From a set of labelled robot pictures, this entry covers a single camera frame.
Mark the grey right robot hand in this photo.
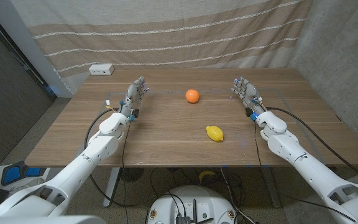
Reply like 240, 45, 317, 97
231, 76, 266, 121

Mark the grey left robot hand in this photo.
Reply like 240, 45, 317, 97
118, 76, 150, 122

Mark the yellow lemon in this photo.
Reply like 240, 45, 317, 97
205, 125, 224, 142

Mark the white power strip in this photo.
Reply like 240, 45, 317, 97
88, 63, 115, 76

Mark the orange fruit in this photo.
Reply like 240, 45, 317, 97
185, 88, 200, 104

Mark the beige striped cloth backdrop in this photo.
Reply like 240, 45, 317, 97
9, 0, 313, 94

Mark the round black floor fan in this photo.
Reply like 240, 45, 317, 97
119, 167, 145, 183

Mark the yellow banana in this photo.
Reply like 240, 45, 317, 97
198, 170, 216, 184

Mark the white table leg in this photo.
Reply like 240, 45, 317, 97
103, 167, 121, 208

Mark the grey table leg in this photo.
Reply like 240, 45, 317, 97
261, 166, 282, 208

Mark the white robot torso base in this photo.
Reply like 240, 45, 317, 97
147, 185, 238, 224

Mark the dark door panel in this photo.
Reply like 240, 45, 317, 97
0, 9, 57, 169

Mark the white and blue floor device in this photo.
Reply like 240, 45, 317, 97
0, 160, 51, 190

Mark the thin black cable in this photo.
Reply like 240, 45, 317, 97
121, 121, 131, 224
253, 120, 267, 178

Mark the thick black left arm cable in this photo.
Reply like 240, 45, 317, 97
83, 107, 149, 215

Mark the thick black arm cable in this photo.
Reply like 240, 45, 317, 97
83, 107, 149, 215
265, 106, 358, 189

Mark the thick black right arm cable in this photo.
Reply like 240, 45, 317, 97
265, 106, 358, 189

